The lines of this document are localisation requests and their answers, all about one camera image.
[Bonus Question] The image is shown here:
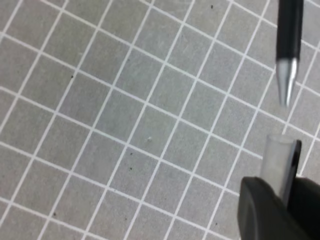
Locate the black clear pen cap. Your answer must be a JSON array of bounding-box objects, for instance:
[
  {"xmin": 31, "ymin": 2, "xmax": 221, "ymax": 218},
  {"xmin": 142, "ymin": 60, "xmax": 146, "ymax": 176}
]
[{"xmin": 260, "ymin": 134, "xmax": 302, "ymax": 206}]

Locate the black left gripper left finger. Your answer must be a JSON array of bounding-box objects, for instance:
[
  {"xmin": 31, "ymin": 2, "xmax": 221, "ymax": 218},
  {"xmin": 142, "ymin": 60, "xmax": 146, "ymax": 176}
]
[{"xmin": 237, "ymin": 177, "xmax": 310, "ymax": 240}]

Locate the black pen silver tip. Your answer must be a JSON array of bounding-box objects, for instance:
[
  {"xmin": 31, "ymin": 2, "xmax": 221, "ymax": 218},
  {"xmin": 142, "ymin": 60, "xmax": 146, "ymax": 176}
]
[{"xmin": 275, "ymin": 0, "xmax": 304, "ymax": 107}]

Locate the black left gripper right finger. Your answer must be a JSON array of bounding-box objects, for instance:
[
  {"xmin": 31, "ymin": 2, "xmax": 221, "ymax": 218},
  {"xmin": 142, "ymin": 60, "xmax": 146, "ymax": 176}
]
[{"xmin": 288, "ymin": 177, "xmax": 320, "ymax": 240}]

